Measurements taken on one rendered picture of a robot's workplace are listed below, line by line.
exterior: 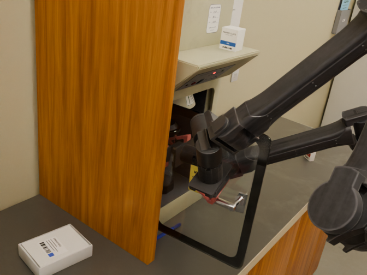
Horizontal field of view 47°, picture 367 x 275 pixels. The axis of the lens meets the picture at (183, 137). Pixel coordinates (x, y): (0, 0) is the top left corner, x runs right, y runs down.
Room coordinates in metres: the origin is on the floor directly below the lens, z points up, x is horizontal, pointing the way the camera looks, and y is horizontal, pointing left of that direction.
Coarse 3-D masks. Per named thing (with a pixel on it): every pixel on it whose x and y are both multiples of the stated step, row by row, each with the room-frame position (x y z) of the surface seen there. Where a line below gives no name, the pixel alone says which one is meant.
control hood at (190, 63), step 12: (204, 48) 1.17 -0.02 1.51; (216, 48) 1.19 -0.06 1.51; (180, 60) 1.01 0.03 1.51; (192, 60) 1.02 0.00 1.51; (204, 60) 1.04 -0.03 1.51; (216, 60) 1.05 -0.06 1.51; (228, 60) 1.09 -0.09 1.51; (240, 60) 1.16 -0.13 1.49; (180, 72) 1.00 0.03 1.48; (192, 72) 0.98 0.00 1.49; (204, 72) 1.04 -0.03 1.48; (228, 72) 1.23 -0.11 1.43; (180, 84) 1.01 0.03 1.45
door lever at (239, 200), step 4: (236, 196) 0.91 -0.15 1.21; (240, 196) 0.91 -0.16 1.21; (216, 200) 0.89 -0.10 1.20; (220, 200) 0.88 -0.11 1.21; (224, 200) 0.89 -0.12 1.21; (236, 200) 0.90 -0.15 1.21; (240, 200) 0.90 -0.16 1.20; (220, 204) 0.88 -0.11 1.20; (224, 204) 0.88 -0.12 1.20; (228, 204) 0.87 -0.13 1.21; (232, 204) 0.87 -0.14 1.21; (236, 204) 0.88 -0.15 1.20; (240, 204) 0.90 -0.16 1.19; (228, 208) 0.87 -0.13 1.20; (232, 208) 0.86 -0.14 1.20
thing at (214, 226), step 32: (192, 160) 0.98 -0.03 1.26; (224, 160) 0.94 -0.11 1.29; (256, 160) 0.90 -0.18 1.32; (192, 192) 0.97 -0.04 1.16; (224, 192) 0.93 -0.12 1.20; (256, 192) 0.89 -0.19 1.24; (160, 224) 1.02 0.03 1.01; (192, 224) 0.97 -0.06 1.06; (224, 224) 0.92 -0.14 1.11; (224, 256) 0.91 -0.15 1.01
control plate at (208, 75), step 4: (220, 68) 1.10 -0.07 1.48; (224, 68) 1.14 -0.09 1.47; (228, 68) 1.17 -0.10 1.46; (208, 72) 1.06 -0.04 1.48; (212, 72) 1.09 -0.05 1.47; (216, 72) 1.12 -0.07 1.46; (220, 72) 1.15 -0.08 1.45; (196, 76) 1.03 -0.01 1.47; (200, 76) 1.06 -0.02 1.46; (204, 76) 1.08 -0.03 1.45; (208, 76) 1.11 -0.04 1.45; (212, 76) 1.15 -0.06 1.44; (192, 80) 1.04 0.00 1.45; (196, 80) 1.07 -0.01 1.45; (204, 80) 1.14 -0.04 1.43; (208, 80) 1.17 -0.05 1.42; (184, 84) 1.03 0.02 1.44; (188, 84) 1.06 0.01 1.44; (196, 84) 1.12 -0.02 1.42; (180, 88) 1.05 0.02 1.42
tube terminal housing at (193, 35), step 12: (192, 0) 1.13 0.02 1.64; (204, 0) 1.17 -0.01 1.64; (216, 0) 1.22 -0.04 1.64; (228, 0) 1.28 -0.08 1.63; (192, 12) 1.13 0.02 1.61; (204, 12) 1.18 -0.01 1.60; (228, 12) 1.28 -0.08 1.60; (192, 24) 1.14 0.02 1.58; (204, 24) 1.19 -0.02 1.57; (228, 24) 1.29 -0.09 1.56; (192, 36) 1.14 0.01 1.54; (204, 36) 1.19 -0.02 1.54; (216, 36) 1.25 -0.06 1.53; (180, 48) 1.10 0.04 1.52; (192, 48) 1.15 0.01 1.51; (204, 84) 1.22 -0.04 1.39; (216, 84) 1.28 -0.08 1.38; (180, 96) 1.13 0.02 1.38; (216, 96) 1.29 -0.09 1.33; (216, 108) 1.30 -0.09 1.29
